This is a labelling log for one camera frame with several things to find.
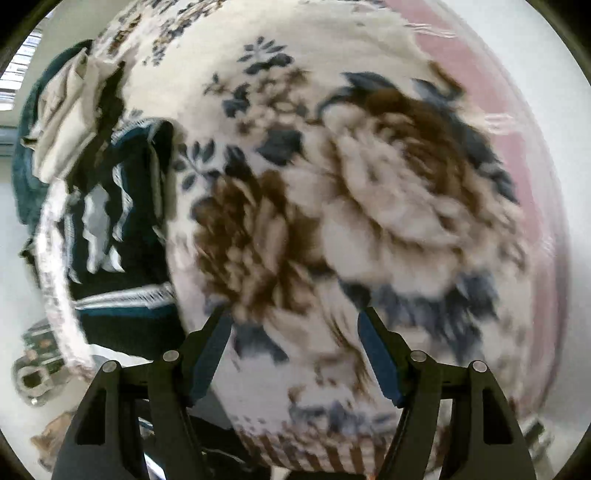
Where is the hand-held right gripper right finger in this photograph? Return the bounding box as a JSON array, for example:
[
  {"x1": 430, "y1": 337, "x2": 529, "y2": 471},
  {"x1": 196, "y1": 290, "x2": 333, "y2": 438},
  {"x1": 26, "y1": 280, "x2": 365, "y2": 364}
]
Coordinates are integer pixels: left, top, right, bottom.
[{"x1": 357, "y1": 307, "x2": 539, "y2": 480}]

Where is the dark teal cloth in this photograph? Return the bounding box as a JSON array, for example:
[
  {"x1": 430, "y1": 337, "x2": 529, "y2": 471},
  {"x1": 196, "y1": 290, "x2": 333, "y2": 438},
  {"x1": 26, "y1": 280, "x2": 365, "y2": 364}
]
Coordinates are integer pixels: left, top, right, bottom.
[{"x1": 11, "y1": 39, "x2": 95, "y2": 228}]

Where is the pink bed sheet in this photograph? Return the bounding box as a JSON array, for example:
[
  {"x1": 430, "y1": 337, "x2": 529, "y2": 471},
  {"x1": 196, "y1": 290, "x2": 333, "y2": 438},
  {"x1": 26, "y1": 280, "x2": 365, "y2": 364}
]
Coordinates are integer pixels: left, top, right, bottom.
[{"x1": 383, "y1": 0, "x2": 578, "y2": 416}]

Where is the floral printed blanket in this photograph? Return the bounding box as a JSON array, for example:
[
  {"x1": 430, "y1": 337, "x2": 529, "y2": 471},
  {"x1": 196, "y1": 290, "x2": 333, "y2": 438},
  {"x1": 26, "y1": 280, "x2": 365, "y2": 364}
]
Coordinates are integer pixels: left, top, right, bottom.
[{"x1": 34, "y1": 0, "x2": 561, "y2": 476}]

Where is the window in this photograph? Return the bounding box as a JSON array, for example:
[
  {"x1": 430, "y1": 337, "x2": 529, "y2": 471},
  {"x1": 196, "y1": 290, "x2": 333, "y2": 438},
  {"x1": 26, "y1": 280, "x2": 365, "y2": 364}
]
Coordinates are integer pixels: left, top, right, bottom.
[{"x1": 0, "y1": 25, "x2": 44, "y2": 112}]

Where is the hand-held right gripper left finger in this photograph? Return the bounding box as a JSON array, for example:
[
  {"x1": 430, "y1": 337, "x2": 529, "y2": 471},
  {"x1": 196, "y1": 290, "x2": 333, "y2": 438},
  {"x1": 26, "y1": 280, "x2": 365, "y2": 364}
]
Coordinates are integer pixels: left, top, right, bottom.
[{"x1": 51, "y1": 305, "x2": 234, "y2": 480}]

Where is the dark teal striped sweater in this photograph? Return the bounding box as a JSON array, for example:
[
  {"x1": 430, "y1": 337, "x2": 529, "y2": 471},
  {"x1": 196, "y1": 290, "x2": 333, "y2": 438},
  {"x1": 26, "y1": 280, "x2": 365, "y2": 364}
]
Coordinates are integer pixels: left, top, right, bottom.
[{"x1": 65, "y1": 119, "x2": 186, "y2": 360}]

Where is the brown cloth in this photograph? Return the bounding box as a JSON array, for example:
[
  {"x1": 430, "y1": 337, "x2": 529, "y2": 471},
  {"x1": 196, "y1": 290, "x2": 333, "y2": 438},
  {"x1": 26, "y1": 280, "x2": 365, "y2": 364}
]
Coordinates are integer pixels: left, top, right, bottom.
[{"x1": 30, "y1": 409, "x2": 78, "y2": 472}]

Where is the beige garment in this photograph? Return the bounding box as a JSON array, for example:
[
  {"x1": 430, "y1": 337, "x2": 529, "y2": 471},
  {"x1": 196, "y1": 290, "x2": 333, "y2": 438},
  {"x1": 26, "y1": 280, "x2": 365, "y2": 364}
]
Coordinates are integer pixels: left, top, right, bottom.
[{"x1": 28, "y1": 48, "x2": 122, "y2": 184}]

